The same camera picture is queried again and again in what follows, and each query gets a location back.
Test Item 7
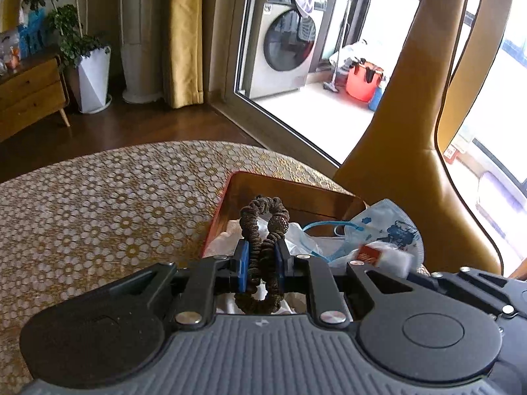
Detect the translucent plastic bag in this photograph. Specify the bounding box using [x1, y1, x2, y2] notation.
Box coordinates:
[204, 220, 340, 315]

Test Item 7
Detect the brown fabric scrunchie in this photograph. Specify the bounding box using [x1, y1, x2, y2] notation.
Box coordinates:
[235, 195, 290, 315]

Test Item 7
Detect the blue cartoon face mask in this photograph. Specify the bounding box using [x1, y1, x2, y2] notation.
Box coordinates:
[301, 199, 425, 270]

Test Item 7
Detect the cotton swab packet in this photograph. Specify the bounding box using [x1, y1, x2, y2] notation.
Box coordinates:
[351, 241, 414, 278]

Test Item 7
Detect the red rectangular storage box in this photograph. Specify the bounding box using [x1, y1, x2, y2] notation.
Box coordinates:
[204, 171, 366, 250]

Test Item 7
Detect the gold floral lace tablecloth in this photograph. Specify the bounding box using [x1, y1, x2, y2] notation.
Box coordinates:
[1, 141, 339, 394]

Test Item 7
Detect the mustard leather chair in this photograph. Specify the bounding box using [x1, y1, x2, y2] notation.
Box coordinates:
[334, 0, 512, 274]

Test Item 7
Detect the red white cardboard box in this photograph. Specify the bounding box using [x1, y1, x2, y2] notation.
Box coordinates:
[443, 144, 460, 164]

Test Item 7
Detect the red bucket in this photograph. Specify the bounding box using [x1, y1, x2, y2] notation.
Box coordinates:
[346, 61, 384, 103]

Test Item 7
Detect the silver front-load washing machine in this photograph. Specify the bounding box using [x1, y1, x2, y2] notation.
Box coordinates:
[242, 0, 327, 100]

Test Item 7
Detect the white geometric plant pot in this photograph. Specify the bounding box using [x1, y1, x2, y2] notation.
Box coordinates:
[66, 46, 112, 114]

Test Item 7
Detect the wooden sideboard cabinet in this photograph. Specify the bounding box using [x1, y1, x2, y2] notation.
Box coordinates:
[0, 45, 70, 142]

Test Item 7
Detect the yellow curtain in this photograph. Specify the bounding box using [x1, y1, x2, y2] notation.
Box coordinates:
[163, 0, 204, 109]

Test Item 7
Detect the white standing air conditioner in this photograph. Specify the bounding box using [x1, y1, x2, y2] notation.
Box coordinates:
[119, 0, 163, 104]

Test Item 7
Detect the potted green plant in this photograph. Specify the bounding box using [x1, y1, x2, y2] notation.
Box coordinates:
[23, 0, 111, 68]

